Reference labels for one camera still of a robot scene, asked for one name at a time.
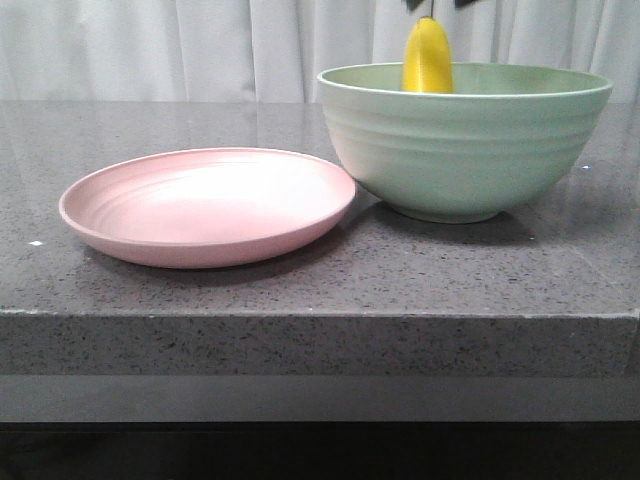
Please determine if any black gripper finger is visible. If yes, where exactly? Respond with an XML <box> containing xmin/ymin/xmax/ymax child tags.
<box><xmin>404</xmin><ymin>0</ymin><xmax>425</xmax><ymax>11</ymax></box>
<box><xmin>454</xmin><ymin>0</ymin><xmax>478</xmax><ymax>7</ymax></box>

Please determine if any yellow banana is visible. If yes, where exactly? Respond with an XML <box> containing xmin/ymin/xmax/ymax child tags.
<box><xmin>402</xmin><ymin>17</ymin><xmax>454</xmax><ymax>93</ymax></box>

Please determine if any green bowl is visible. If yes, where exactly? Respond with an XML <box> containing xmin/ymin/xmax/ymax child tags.
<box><xmin>318</xmin><ymin>63</ymin><xmax>612</xmax><ymax>224</ymax></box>

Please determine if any pink plate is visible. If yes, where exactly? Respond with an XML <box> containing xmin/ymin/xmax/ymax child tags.
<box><xmin>59</xmin><ymin>148</ymin><xmax>357</xmax><ymax>269</ymax></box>

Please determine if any grey-white curtain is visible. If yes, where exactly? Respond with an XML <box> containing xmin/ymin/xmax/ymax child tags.
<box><xmin>1</xmin><ymin>1</ymin><xmax>639</xmax><ymax>102</ymax></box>

